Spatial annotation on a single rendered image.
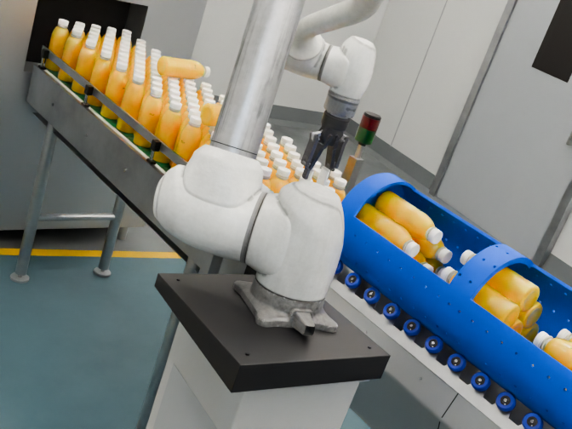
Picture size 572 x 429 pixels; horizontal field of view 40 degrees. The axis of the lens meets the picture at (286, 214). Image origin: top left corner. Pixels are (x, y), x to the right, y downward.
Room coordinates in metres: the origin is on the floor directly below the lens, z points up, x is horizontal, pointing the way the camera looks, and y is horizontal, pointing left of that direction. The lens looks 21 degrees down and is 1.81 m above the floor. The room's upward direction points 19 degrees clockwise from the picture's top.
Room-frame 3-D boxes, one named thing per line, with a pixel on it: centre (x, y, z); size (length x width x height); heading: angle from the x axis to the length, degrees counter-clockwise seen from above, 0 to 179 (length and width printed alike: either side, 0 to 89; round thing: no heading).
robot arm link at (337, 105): (2.16, -0.04, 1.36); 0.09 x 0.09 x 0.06
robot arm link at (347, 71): (2.16, -0.03, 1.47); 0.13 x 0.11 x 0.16; 85
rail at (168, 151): (2.60, 0.58, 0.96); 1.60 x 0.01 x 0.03; 46
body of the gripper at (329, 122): (2.16, -0.04, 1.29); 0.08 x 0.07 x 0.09; 136
